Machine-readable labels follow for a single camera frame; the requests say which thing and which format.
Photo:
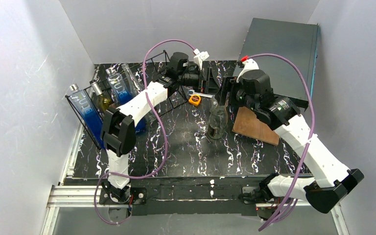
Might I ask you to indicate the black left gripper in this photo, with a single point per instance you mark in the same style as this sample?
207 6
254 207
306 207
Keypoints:
201 82

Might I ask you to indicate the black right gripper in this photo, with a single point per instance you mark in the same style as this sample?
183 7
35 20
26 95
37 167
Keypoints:
228 90

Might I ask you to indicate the blue square glass bottle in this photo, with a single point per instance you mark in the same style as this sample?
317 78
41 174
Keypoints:
120 89

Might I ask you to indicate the dark green wine bottle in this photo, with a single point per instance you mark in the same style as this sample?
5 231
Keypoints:
103 101

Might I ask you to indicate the blue bottle with silver cap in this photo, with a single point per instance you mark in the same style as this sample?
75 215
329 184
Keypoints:
82 102

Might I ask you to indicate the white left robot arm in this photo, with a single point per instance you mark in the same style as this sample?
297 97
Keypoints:
118 179

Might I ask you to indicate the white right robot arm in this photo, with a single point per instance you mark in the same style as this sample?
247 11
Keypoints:
331 180

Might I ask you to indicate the clear bottle with gold rim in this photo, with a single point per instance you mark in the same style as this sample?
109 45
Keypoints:
218 119

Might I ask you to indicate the steel combination wrench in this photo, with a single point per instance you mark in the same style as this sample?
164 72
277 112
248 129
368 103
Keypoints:
193 92

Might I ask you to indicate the yellow tape measure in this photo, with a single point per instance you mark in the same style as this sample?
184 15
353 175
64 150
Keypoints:
195 100

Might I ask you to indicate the grey metal box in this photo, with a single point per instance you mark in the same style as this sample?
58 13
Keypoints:
296 42

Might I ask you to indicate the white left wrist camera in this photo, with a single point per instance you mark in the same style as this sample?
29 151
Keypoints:
200 57

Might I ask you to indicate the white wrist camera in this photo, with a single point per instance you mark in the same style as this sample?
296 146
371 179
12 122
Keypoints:
200 57
246 63

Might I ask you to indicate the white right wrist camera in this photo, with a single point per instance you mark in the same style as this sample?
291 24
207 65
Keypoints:
246 63

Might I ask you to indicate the black wire wine rack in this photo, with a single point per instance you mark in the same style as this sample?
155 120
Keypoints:
118 131

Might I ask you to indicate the aluminium frame rail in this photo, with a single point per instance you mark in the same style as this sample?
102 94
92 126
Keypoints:
67 196

